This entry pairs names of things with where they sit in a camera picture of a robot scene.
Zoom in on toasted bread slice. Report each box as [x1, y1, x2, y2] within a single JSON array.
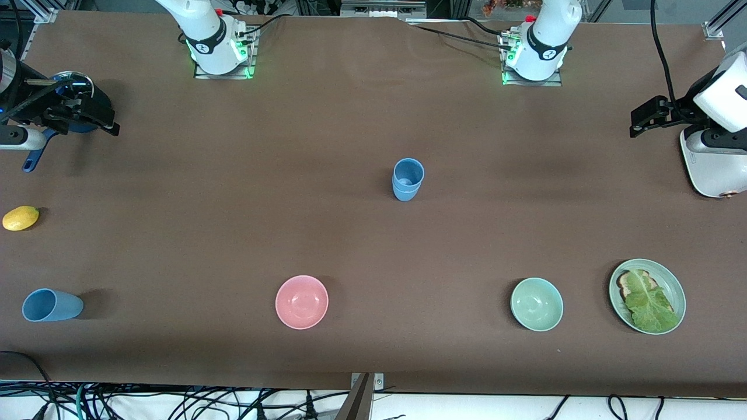
[[617, 269, 675, 316]]

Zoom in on pink bowl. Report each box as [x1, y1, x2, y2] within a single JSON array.
[[275, 275, 329, 330]]

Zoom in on light green plate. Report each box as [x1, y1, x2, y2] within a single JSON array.
[[609, 258, 686, 335]]

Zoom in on dark metal pole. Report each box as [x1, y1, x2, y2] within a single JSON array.
[[334, 373, 374, 420]]

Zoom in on blue plastic cup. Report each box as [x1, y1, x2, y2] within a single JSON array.
[[22, 288, 84, 323], [393, 158, 425, 190]]

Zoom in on yellow lemon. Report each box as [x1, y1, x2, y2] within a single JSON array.
[[2, 205, 40, 232]]

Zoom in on black base cable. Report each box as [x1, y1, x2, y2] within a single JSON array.
[[416, 24, 514, 52], [461, 16, 505, 37], [239, 13, 292, 39]]

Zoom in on blue saucepan with handle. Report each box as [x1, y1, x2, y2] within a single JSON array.
[[22, 70, 113, 173]]

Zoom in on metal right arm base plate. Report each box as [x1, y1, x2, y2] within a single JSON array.
[[194, 26, 257, 79]]

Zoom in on small metal bracket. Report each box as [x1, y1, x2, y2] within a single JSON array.
[[350, 372, 385, 390]]

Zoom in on green lettuce leaf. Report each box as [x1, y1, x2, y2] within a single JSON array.
[[624, 269, 680, 333]]

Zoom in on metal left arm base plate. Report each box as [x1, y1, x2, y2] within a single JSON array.
[[501, 32, 564, 87]]

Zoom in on grey metal box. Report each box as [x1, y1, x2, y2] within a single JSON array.
[[340, 0, 427, 18]]

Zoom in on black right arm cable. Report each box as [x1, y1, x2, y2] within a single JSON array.
[[7, 0, 24, 59]]

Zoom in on white toaster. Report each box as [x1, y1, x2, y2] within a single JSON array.
[[680, 127, 747, 199]]

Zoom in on blue cup with white filling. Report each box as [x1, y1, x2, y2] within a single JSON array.
[[392, 175, 422, 202]]

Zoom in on light green bowl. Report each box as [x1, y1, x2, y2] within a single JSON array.
[[510, 277, 564, 333]]

